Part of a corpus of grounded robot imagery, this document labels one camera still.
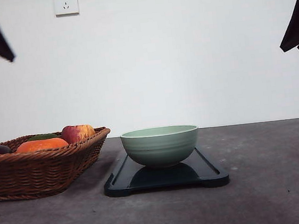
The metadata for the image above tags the green ceramic bowl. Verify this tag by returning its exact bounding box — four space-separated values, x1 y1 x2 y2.
120 125 199 168

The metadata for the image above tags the brown wicker basket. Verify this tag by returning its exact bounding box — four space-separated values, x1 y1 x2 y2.
0 127 111 200

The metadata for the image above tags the dark green fruit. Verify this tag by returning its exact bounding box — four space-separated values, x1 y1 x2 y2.
28 134 58 141

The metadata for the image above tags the orange tangerine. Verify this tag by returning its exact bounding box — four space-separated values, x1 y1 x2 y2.
16 139 69 152

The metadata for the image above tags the red yellow apple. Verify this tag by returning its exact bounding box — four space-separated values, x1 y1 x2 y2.
62 125 95 143

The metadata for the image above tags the dark blue rectangular tray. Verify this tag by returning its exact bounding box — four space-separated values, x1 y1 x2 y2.
104 147 230 197

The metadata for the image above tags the white wall socket left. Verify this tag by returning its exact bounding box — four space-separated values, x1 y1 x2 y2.
54 0 80 19

